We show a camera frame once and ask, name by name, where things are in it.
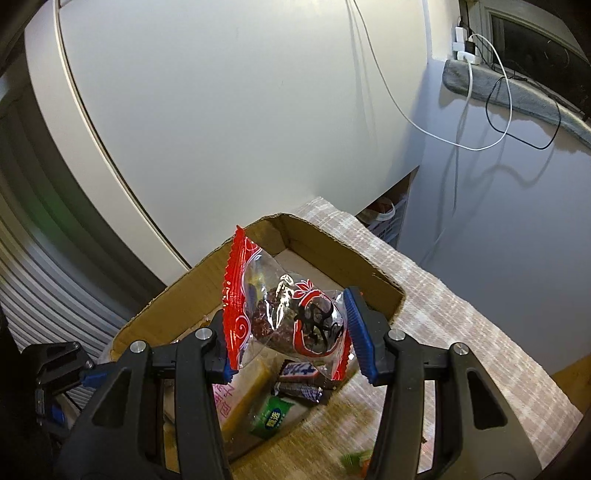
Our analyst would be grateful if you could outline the window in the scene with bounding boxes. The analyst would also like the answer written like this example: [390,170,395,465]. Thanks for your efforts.
[462,0,591,121]

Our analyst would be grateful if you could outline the large black chocolate bar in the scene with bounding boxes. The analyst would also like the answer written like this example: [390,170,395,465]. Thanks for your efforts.
[271,382,331,406]

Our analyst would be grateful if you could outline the red clear dried fruit packet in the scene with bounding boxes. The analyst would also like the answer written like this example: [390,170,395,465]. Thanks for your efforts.
[222,225,357,381]

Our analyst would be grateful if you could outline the small chocolate bar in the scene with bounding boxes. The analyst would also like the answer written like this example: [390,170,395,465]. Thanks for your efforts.
[278,361,320,383]

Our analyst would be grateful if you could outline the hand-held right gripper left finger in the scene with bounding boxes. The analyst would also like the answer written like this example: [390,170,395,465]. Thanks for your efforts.
[60,311,236,480]

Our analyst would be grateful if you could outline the white plastic container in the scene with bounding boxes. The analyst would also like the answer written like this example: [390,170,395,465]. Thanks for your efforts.
[358,196,407,245]

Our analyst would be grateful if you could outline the cardboard box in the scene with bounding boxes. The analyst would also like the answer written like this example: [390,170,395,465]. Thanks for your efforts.
[108,212,407,462]

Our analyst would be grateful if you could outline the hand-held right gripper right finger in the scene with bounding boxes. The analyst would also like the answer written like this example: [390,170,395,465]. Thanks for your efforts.
[342,286,543,480]

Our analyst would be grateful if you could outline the small green candy packet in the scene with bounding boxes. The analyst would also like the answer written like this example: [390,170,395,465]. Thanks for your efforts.
[341,450,375,476]

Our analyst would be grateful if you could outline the green snack packet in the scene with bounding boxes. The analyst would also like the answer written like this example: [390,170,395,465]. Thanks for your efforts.
[249,396,296,439]

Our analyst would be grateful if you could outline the plaid blanket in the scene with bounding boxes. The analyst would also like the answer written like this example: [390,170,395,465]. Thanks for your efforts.
[231,196,583,480]

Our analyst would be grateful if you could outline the long white cable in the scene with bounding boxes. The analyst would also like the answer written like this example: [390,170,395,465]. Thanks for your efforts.
[346,0,513,151]

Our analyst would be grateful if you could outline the sliced bread packet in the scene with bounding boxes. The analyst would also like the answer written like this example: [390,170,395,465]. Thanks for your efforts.
[164,357,271,439]

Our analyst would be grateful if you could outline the white charger plugs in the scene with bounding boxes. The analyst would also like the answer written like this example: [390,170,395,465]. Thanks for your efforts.
[451,16,481,63]

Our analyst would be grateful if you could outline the black cable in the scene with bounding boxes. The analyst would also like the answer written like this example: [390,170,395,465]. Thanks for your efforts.
[485,34,561,151]

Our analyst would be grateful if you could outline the white cabinet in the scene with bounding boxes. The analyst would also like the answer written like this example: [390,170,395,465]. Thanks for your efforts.
[23,0,435,278]

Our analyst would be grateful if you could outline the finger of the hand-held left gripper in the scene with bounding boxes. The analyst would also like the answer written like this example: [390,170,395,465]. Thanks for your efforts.
[21,342,100,388]

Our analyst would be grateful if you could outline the grey ribbed panel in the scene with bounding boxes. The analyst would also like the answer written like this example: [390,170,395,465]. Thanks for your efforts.
[0,74,167,388]

